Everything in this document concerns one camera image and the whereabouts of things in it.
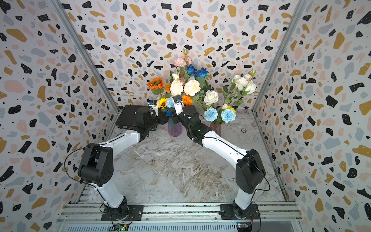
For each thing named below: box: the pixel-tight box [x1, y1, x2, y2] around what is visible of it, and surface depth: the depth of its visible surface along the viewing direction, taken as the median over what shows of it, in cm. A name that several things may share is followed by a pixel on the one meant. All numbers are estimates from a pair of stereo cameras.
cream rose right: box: [183, 79, 201, 97], surface depth 66 cm
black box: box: [115, 104, 153, 129], surface depth 108 cm
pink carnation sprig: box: [173, 54, 192, 69], surface depth 86 cm
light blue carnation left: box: [203, 107, 219, 122], surface depth 75 cm
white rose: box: [203, 89, 219, 105], surface depth 76 cm
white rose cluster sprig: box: [222, 68, 257, 108], surface depth 82 cm
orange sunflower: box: [146, 76, 165, 90], surface depth 75 cm
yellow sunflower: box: [157, 98, 168, 110], surface depth 83 cm
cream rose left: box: [170, 79, 184, 96], surface depth 66 cm
